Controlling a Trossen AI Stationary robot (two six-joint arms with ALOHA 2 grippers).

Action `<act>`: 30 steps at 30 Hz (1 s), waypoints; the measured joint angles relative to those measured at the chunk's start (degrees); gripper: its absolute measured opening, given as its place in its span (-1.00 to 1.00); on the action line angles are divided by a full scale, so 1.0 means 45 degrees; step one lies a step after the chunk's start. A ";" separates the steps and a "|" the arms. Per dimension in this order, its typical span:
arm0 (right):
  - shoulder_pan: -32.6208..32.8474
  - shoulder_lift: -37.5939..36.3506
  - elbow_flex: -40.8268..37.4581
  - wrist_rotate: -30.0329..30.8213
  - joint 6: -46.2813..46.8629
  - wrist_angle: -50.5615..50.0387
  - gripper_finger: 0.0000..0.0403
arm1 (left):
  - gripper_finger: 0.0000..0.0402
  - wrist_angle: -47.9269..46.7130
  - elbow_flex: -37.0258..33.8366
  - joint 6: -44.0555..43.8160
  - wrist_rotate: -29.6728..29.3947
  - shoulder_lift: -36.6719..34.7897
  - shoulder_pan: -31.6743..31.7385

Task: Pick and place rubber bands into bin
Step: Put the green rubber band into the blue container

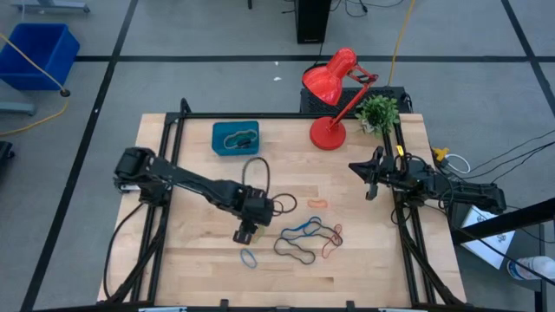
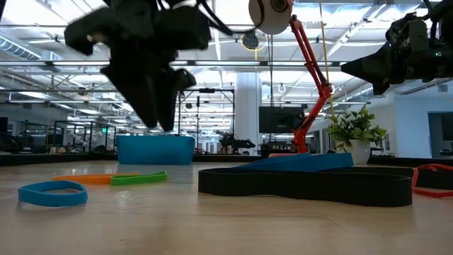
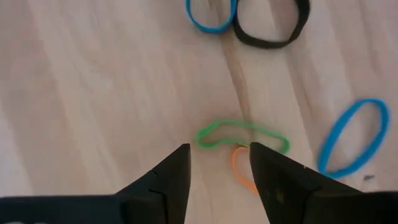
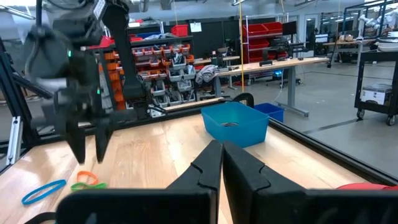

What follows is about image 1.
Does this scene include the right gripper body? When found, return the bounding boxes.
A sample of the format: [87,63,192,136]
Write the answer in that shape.
[365,145,420,202]

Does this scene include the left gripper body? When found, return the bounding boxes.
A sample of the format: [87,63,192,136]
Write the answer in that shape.
[232,185,276,246]

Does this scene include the thin black rubber band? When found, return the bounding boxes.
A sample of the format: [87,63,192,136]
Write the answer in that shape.
[271,192,299,217]

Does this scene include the large blue rubber band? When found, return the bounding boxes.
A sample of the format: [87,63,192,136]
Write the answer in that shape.
[279,216,323,242]

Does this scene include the small blue rubber band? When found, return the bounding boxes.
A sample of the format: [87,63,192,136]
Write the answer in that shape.
[239,247,259,270]

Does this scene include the tan rubber band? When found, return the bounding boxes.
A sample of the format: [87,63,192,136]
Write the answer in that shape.
[222,131,260,151]

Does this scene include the red rubber band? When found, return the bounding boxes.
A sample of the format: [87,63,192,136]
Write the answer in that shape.
[320,223,344,260]

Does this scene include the teal plastic bin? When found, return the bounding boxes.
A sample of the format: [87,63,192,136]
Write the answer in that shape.
[211,120,261,157]

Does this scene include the blue storage bin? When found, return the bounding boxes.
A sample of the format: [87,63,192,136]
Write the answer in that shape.
[0,22,82,92]

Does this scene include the yellow plug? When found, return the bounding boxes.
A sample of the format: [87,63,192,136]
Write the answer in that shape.
[431,146,451,164]

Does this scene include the red desk lamp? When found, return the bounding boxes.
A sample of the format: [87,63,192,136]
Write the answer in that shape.
[301,47,380,152]

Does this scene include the green plant in white pot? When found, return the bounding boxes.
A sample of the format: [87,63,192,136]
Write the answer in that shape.
[354,94,402,138]

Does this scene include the black diagonal beam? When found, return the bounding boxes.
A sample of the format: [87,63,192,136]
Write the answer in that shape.
[449,197,555,246]

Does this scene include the white printed box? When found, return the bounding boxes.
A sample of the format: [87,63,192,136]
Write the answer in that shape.
[459,205,517,270]

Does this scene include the black computer tower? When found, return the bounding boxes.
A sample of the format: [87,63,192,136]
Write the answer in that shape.
[294,0,333,45]

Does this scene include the clear water bottle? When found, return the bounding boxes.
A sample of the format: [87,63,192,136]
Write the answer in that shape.
[506,255,555,283]

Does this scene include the grey desk foot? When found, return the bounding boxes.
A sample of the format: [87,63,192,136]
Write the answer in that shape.
[10,0,91,15]
[0,101,36,117]

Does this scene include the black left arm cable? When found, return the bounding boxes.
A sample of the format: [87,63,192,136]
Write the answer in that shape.
[240,156,271,196]

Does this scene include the black aluminium table frame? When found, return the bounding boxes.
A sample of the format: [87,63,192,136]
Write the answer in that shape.
[103,97,467,307]

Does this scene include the yellow cord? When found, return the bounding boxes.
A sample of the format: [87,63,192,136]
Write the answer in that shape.
[386,0,417,87]
[0,32,72,138]

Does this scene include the black base cable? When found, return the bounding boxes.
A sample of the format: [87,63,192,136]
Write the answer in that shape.
[102,201,147,301]

